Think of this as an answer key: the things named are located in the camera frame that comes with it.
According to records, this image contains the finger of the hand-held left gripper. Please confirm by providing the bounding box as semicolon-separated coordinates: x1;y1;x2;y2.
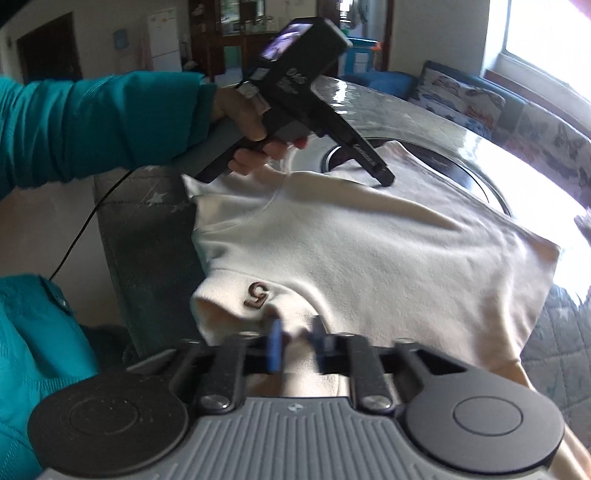
367;159;397;188

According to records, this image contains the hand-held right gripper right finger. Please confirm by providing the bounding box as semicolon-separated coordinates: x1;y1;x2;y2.
311;316;462;414

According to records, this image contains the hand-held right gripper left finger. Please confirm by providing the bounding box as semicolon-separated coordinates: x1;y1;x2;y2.
171;320;284;412

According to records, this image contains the cream long-sleeved top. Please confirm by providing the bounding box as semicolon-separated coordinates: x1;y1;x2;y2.
181;140;591;480

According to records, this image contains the person's left forearm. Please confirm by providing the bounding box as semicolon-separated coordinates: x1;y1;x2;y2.
0;71;218;199

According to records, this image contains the person's left hand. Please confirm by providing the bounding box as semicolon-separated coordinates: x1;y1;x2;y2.
210;84;309;177

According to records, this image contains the blue and white cabinet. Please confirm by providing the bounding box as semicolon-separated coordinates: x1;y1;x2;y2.
344;37;384;75

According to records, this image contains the round black induction cooktop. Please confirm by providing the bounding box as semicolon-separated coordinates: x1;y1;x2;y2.
281;136;513;217

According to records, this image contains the blue sofa bench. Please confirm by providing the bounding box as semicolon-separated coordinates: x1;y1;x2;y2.
342;60;591;204

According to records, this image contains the dark wooden cabinet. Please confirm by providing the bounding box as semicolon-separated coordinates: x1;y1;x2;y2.
188;0;287;81

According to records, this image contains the white refrigerator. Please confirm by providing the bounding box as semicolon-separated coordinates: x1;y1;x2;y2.
147;10;180;72

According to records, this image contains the grey quilted star table cover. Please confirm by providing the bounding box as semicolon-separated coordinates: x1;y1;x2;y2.
92;74;591;432

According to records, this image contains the window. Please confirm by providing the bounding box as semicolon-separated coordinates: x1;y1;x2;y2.
480;0;591;100

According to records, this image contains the person's teal jacket torso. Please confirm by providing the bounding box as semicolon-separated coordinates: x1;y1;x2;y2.
0;273;100;480

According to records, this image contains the dark wooden door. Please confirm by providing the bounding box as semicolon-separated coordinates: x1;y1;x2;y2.
16;11;84;84

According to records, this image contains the black cable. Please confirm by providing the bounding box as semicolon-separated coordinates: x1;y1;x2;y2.
48;166;137;280

